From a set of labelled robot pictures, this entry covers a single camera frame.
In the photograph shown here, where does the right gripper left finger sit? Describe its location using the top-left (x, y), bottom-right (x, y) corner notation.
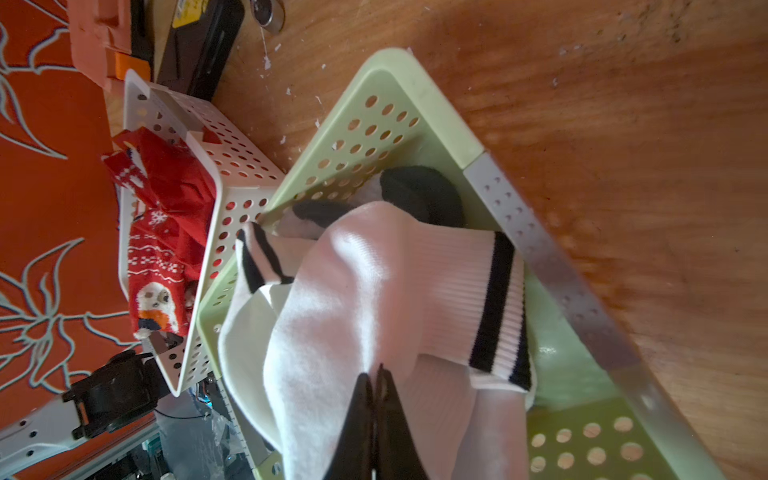
top-left (324, 373), bottom-right (375, 480)

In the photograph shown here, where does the red cat face sock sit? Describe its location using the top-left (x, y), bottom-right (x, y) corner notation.
top-left (127, 208), bottom-right (205, 340)

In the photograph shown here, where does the white striped sock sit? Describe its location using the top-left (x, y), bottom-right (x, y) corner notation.
top-left (264, 202), bottom-right (533, 479)
top-left (218, 222), bottom-right (314, 449)

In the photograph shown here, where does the white perforated plastic basket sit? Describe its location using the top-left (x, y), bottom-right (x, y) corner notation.
top-left (123, 71), bottom-right (285, 396)

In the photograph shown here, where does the red christmas sock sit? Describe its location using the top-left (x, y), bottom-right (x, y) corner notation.
top-left (102, 127), bottom-right (216, 246)

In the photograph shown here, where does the ratchet wrench green handle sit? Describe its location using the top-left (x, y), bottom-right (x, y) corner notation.
top-left (249, 0), bottom-right (285, 35)

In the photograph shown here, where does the green perforated plastic basket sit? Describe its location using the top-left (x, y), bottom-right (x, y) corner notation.
top-left (201, 48), bottom-right (722, 479)

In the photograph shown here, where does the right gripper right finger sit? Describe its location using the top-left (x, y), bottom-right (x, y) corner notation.
top-left (375, 365), bottom-right (428, 480)

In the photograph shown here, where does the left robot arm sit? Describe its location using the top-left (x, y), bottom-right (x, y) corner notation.
top-left (1, 350), bottom-right (170, 479)

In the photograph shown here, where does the black case yellow label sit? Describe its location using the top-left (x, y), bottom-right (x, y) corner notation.
top-left (156, 0), bottom-right (245, 101)

